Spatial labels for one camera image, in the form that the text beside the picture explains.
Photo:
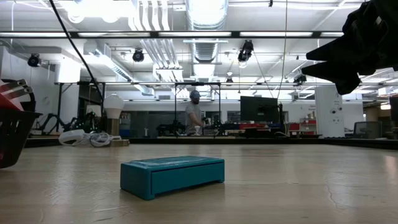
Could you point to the red storage bins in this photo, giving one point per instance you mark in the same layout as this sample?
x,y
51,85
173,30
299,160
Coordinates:
x,y
293,126

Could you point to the dark flat monitor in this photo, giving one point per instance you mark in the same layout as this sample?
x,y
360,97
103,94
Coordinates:
x,y
258,109

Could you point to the black overhead camera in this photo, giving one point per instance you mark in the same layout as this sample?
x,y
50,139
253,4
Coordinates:
x,y
245,51

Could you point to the black ceiling spotlight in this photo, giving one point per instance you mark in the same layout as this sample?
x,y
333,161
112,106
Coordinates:
x,y
300,78
138,55
33,60

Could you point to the person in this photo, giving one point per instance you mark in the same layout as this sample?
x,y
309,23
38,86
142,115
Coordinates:
x,y
193,116

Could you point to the black aluminium rig frame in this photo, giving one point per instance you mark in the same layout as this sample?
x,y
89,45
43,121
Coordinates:
x,y
280,140

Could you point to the grey mesh chair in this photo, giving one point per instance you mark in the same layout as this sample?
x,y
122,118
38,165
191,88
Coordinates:
x,y
367,129

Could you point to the teal digital clock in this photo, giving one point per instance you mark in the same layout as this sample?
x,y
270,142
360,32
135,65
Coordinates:
x,y
174,180

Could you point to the black plastic basket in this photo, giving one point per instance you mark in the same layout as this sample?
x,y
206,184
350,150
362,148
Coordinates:
x,y
15,133

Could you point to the black background rig frame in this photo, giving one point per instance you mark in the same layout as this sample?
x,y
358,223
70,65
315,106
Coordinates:
x,y
197,83

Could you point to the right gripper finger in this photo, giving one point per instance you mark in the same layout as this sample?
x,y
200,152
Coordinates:
x,y
339,73
335,49

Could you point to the background black robot arm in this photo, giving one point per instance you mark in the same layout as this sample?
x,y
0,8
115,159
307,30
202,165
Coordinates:
x,y
171,128
214,126

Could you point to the large red wall charger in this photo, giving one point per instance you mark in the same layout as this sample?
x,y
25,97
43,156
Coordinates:
x,y
7,101

